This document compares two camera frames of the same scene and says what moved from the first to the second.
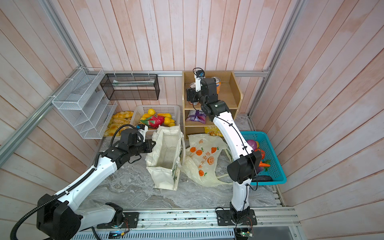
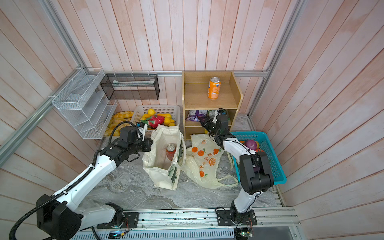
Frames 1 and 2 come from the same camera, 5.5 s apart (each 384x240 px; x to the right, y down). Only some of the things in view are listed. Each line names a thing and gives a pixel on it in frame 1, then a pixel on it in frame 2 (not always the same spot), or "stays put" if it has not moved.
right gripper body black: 195,97 to 212,127
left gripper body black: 140,147 stays put
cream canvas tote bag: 166,156 stays put
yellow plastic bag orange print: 200,160 stays put
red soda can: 192,85 to 170,150
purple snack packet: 197,115 stays put
